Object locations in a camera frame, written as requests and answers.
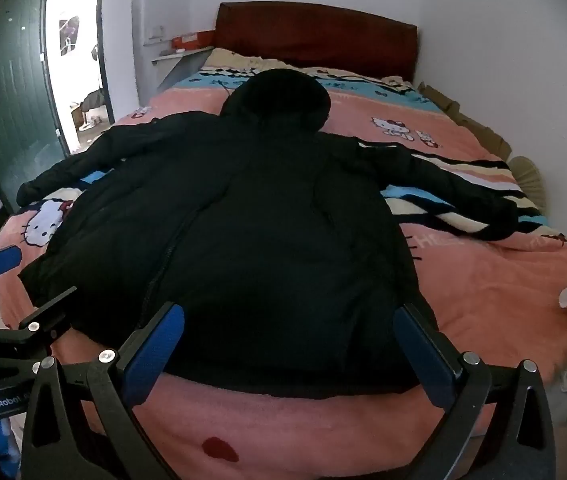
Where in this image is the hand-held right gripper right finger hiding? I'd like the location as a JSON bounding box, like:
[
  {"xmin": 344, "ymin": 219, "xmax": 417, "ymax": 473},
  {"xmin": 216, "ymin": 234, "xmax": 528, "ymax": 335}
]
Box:
[{"xmin": 393, "ymin": 304, "xmax": 557, "ymax": 480}]

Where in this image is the dark red headboard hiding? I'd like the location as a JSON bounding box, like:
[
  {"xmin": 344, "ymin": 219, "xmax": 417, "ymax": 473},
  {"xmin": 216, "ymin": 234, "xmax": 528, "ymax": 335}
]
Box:
[{"xmin": 214, "ymin": 2, "xmax": 418, "ymax": 83}]

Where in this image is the grey bedside shelf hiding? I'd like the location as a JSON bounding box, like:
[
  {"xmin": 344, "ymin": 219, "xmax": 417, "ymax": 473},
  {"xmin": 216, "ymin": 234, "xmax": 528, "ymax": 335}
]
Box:
[{"xmin": 152, "ymin": 46, "xmax": 216, "ymax": 93}]

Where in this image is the red box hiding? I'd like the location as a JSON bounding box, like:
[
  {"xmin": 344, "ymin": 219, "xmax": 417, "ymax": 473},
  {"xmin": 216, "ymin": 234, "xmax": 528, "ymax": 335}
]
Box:
[{"xmin": 171, "ymin": 31, "xmax": 216, "ymax": 52}]

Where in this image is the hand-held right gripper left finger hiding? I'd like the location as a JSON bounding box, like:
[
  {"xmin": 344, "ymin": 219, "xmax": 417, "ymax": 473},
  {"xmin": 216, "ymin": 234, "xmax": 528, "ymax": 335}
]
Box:
[{"xmin": 21, "ymin": 302, "xmax": 185, "ymax": 480}]

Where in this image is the black hooded jacket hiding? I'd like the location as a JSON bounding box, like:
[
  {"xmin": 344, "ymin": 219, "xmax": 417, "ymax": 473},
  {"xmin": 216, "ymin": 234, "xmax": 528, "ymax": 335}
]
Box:
[{"xmin": 16, "ymin": 67, "xmax": 519, "ymax": 401}]

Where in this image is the green door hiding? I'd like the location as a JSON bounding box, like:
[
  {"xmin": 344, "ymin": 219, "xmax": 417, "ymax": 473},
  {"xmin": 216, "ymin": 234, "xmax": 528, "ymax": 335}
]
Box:
[{"xmin": 0, "ymin": 0, "xmax": 72, "ymax": 211}]

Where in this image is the pink cartoon printed blanket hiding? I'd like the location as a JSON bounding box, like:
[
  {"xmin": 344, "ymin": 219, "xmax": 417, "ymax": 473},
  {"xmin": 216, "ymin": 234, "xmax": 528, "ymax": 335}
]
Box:
[{"xmin": 0, "ymin": 47, "xmax": 567, "ymax": 480}]

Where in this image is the brown cardboard sheet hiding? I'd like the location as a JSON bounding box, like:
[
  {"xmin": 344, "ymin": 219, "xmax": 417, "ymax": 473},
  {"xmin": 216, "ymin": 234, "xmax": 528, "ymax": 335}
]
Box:
[{"xmin": 417, "ymin": 82, "xmax": 513, "ymax": 157}]

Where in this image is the beige hand fan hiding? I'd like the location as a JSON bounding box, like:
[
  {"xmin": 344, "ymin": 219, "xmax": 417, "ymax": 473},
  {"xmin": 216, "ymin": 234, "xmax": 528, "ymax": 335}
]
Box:
[{"xmin": 507, "ymin": 156, "xmax": 547, "ymax": 208}]

